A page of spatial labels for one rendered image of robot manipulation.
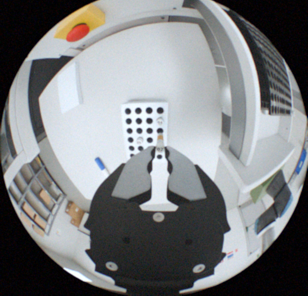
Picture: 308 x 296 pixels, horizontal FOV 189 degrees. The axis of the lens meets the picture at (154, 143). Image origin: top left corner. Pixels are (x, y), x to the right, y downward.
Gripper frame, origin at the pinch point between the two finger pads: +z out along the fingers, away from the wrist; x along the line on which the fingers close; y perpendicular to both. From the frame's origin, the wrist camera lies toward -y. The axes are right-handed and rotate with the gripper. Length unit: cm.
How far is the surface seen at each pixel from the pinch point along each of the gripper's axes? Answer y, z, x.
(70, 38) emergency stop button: -18.3, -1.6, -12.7
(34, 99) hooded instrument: -18, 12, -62
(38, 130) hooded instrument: -1, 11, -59
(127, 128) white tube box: 0.0, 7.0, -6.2
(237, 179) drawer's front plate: 3.1, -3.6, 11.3
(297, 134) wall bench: -11, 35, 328
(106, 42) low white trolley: -21.5, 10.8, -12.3
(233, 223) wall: 264, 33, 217
